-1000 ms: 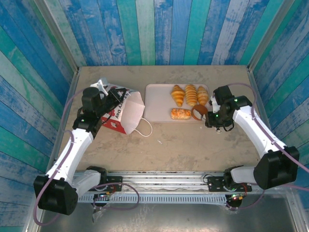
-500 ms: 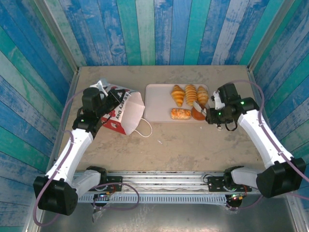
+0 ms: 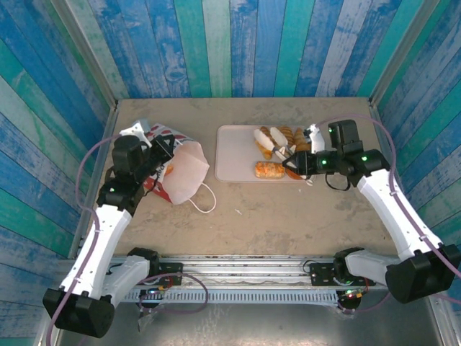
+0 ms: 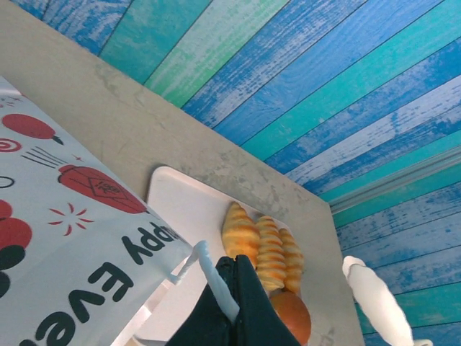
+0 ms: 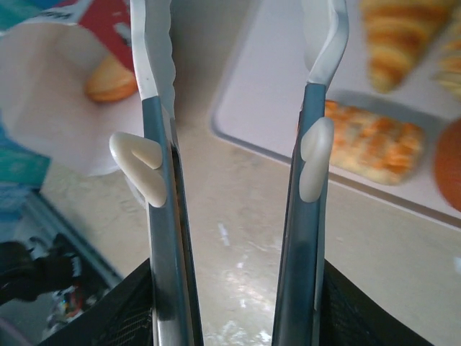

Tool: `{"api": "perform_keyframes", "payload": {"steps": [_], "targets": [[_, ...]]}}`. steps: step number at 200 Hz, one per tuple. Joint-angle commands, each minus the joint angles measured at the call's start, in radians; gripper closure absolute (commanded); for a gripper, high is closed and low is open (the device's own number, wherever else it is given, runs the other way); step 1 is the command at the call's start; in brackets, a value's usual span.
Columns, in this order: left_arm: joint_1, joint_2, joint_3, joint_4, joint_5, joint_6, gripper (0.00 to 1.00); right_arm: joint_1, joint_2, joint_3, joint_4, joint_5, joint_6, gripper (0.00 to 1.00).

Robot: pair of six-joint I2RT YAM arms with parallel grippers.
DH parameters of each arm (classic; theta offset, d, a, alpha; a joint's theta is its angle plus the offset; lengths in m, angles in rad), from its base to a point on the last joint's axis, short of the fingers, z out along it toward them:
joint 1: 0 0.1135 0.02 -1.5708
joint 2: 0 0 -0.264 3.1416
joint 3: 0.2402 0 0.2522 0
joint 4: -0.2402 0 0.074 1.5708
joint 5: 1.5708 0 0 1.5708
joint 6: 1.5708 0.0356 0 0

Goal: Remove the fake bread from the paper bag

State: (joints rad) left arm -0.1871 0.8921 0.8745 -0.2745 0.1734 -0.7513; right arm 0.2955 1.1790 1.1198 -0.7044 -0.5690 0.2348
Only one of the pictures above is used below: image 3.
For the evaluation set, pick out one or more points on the speckled fake bread loaf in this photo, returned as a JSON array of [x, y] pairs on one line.
[[270, 170]]

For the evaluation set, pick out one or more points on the small circuit board with LEDs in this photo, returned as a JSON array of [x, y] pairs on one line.
[[351, 295], [155, 290]]

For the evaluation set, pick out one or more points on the white red printed paper bag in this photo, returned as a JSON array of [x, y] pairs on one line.
[[187, 169]]

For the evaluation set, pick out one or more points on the grey sheet metal panel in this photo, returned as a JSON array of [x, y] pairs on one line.
[[252, 328]]

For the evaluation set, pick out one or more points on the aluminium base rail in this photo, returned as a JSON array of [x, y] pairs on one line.
[[245, 270]]

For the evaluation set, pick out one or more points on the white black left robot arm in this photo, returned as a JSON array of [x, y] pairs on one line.
[[97, 248]]

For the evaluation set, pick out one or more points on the brown round fake bun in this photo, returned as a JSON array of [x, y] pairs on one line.
[[292, 175]]

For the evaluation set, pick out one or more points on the aluminium table side rail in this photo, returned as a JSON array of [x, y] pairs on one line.
[[377, 113], [109, 124]]

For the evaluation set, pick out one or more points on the pale rectangular plastic tray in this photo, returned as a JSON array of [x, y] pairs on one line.
[[234, 155]]

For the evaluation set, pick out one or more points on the striped orange fake croissant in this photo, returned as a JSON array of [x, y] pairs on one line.
[[300, 141], [266, 154], [289, 134]]

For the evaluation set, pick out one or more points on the aluminium corner post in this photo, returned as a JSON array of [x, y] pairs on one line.
[[87, 54], [403, 54]]

